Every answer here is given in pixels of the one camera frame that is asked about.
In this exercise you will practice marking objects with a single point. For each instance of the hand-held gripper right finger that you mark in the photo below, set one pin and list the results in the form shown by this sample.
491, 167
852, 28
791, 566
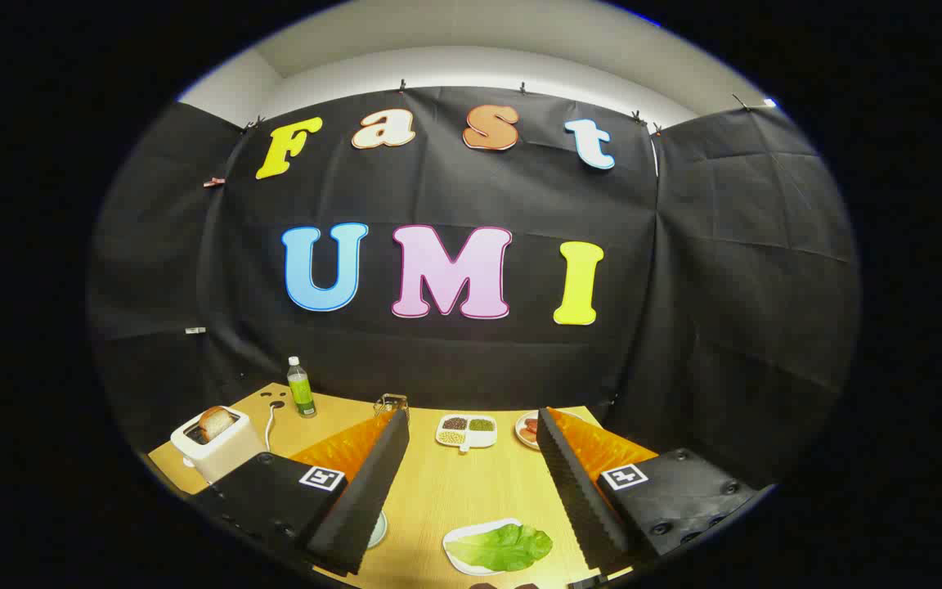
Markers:
573, 491

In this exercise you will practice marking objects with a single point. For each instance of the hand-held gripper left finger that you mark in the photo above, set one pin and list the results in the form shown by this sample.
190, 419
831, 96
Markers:
373, 491

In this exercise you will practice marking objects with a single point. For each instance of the green lettuce leaf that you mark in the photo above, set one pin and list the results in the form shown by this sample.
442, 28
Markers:
512, 548

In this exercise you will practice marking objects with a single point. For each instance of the plain white bread slice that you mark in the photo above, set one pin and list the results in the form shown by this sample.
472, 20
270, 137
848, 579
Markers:
216, 423

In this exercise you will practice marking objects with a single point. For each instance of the light green round plate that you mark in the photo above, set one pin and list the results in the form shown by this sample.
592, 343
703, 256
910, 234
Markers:
379, 530

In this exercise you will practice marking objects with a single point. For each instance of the white oval plate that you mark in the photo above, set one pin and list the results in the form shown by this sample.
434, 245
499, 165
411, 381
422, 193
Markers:
522, 439

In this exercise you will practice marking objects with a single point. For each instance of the red meat slice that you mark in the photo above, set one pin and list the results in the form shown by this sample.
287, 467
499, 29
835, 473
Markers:
530, 429

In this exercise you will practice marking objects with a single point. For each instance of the yellow soybeans pile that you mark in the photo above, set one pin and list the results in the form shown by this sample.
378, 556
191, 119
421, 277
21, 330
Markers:
452, 438

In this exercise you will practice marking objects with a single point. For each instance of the white divided dish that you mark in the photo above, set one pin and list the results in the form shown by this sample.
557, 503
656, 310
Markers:
481, 440

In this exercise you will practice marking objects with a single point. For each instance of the dark red beans pile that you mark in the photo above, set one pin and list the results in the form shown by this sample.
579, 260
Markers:
455, 424

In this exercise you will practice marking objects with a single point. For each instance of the green mung beans pile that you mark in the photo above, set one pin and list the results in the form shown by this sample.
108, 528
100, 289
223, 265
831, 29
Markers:
482, 424

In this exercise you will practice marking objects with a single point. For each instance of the green label water bottle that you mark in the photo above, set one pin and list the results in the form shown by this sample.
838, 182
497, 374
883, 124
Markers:
301, 393

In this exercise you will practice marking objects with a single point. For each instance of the white toaster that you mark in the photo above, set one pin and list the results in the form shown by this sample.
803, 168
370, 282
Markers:
226, 456

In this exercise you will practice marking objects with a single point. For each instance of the black backdrop cloth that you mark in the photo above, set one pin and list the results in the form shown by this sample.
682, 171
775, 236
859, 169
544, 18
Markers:
455, 196

